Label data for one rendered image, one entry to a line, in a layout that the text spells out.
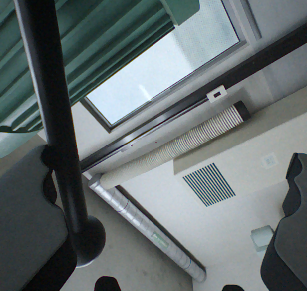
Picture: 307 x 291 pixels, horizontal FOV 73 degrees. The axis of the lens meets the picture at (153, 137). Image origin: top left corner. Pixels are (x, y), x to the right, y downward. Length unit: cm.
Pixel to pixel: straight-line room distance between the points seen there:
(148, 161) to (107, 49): 163
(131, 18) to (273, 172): 177
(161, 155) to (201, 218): 114
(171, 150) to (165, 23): 153
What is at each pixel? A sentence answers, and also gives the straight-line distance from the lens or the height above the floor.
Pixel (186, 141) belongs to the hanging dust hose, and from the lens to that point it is 166.
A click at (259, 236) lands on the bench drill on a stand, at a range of 221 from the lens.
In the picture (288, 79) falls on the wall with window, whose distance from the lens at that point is 186.
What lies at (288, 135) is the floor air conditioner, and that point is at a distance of 170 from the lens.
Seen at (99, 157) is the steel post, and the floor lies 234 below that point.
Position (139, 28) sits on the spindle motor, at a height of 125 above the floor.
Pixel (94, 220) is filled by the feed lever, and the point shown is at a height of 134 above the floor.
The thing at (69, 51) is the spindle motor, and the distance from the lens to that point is 18.
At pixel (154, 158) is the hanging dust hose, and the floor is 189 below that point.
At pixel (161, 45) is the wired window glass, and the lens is 164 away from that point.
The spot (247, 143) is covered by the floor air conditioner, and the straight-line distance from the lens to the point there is 162.
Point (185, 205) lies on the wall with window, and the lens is 242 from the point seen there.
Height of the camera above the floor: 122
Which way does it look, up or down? 20 degrees up
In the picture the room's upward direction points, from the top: 120 degrees counter-clockwise
